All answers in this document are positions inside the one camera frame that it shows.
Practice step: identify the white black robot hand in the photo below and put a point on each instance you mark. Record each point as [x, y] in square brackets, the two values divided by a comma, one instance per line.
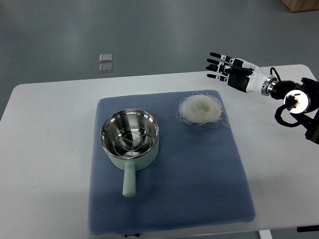
[240, 74]

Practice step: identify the white vermicelli nest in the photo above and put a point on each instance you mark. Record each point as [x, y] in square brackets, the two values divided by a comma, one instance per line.
[202, 111]

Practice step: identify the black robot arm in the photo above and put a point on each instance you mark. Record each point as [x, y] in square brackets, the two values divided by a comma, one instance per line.
[299, 100]

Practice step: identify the mint green steel pot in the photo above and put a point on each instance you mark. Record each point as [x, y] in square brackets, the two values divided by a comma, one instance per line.
[130, 162]

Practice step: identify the blue quilted mat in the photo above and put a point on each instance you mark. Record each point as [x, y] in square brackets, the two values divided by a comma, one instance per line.
[197, 178]

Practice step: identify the lower clear floor tile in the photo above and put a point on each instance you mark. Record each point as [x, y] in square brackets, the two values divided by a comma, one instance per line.
[105, 68]

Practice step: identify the clear floor tile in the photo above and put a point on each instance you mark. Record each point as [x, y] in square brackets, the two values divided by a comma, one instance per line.
[106, 57]
[105, 68]

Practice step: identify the upper clear floor tile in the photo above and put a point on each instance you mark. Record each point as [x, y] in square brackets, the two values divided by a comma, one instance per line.
[106, 57]

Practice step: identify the white table leg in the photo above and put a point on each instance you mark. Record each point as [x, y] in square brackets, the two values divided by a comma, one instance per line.
[265, 234]

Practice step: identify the wire steaming rack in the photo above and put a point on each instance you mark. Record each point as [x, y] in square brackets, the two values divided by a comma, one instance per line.
[131, 140]

